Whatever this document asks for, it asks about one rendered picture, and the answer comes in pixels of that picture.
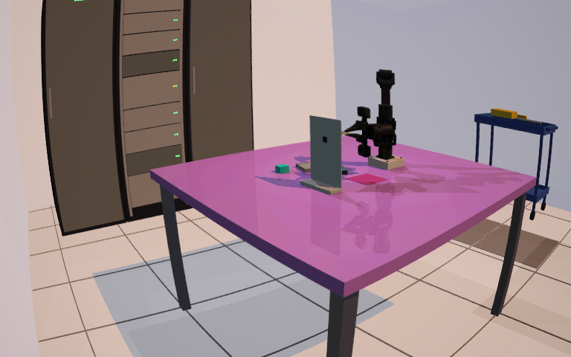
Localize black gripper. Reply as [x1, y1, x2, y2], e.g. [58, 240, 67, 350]
[345, 106, 372, 158]

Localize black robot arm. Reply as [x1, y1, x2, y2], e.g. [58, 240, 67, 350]
[370, 69, 397, 160]

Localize pink flat square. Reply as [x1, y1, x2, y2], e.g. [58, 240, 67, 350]
[347, 173, 388, 185]

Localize small teal block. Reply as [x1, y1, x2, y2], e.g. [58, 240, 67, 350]
[275, 164, 289, 173]

